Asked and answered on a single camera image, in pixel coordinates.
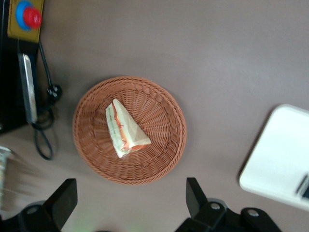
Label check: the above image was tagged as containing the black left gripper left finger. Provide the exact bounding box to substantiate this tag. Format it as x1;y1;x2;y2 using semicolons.
42;178;78;232

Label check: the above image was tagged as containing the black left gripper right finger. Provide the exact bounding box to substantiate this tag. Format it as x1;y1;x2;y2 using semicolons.
185;177;227;228

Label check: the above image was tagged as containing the triangle sandwich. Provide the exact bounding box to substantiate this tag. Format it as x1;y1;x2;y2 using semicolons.
105;98;152;159

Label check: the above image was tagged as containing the round brown wicker basket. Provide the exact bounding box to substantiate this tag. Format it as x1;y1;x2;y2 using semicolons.
72;76;188;186

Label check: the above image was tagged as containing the cream plastic tray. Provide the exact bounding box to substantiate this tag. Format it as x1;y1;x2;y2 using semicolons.
239;103;309;213

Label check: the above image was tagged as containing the black griddle appliance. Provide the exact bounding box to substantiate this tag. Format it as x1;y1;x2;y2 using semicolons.
0;0;41;136

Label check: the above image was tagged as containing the yellow control panel red button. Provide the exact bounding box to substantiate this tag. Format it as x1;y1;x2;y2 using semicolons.
6;0;45;44

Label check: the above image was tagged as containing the silver appliance handle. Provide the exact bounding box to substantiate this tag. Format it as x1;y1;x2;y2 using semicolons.
17;53;39;124

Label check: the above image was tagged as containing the black power cable with plug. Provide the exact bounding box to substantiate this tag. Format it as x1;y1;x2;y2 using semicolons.
31;40;63;161

